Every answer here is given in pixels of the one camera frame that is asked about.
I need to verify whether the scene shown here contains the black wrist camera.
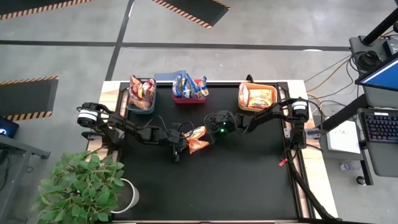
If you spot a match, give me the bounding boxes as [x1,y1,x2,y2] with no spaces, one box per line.
[148,126,170,144]
[213,110,234,125]

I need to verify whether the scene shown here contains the grey computer cart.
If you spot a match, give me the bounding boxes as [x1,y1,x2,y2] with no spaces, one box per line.
[348,34,398,179]

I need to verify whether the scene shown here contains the black keyboard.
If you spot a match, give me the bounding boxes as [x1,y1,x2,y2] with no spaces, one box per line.
[360,111,398,144]

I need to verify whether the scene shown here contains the coiled black cable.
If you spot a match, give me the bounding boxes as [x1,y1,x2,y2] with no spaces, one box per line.
[357,49,382,71]

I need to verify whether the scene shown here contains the black table mat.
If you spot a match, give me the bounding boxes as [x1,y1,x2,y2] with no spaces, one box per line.
[119,83,299,221]

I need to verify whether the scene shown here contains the red plastic bin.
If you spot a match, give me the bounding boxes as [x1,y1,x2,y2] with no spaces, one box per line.
[172,79,208,105]

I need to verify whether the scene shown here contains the black hazard-striped floor mat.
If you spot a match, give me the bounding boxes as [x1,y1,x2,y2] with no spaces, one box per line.
[151,0,231,29]
[0,0,94,20]
[0,76,60,122]

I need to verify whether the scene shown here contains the white paper pad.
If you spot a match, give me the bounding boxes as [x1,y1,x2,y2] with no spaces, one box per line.
[326,119,362,155]

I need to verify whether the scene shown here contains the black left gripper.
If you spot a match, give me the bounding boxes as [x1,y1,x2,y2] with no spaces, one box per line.
[166,129,191,162]

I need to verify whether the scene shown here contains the green potted plant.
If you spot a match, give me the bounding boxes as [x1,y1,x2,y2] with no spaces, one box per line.
[30,151,125,224]

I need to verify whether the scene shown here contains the black pole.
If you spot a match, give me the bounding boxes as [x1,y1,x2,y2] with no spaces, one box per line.
[362,7,398,46]

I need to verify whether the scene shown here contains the grey plastic bin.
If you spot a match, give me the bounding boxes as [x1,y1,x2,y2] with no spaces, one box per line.
[126,77,157,115]

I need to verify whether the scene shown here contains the grey side table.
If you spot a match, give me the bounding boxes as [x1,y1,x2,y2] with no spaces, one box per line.
[0,133,52,218]

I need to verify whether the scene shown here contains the yellow plastic bin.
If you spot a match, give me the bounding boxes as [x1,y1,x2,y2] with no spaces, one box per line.
[238,82,279,113]

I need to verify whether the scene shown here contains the white plant pot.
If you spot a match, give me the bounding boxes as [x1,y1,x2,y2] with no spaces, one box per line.
[110,177,140,215]

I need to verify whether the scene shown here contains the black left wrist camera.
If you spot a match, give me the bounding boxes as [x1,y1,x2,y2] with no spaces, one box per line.
[148,126,170,144]

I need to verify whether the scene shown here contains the monitor with blue screen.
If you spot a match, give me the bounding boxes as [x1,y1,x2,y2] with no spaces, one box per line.
[355,55,398,91]

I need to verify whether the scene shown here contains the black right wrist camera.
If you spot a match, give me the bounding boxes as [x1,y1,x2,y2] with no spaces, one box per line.
[213,110,234,125]

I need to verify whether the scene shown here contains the dark device with blue light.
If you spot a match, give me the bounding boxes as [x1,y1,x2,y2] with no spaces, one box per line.
[0,115,20,139]

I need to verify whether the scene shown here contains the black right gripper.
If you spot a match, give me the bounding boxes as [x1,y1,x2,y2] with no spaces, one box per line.
[206,116,245,146]

